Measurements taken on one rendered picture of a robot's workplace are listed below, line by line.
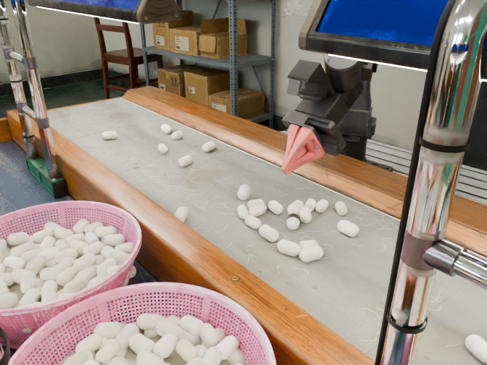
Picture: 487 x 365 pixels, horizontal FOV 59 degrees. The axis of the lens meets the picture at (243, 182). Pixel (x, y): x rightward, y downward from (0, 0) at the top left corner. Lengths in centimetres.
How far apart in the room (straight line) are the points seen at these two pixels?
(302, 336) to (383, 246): 26
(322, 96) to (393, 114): 218
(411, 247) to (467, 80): 10
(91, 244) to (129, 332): 20
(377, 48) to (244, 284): 31
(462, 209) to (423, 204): 52
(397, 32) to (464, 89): 19
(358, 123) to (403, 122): 181
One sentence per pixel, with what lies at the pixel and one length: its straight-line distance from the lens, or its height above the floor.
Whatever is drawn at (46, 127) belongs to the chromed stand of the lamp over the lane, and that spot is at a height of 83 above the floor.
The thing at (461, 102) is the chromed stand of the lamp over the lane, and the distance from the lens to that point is 25.
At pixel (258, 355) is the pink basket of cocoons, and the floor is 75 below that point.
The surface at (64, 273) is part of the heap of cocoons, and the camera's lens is 66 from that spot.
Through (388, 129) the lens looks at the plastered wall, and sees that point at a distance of 292.
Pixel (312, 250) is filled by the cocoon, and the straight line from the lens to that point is 63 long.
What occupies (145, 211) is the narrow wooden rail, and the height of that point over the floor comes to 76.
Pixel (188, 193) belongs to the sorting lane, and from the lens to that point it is 83.
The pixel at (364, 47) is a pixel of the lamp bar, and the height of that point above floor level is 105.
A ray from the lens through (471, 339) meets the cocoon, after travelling 56.
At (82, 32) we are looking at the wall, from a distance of 539.
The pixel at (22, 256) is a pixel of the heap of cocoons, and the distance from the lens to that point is 72.
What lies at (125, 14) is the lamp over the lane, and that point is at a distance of 82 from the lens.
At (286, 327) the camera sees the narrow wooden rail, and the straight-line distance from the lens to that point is 50.
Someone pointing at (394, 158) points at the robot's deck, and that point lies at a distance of 122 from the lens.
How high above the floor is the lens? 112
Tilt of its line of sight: 26 degrees down
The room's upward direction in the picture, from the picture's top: straight up
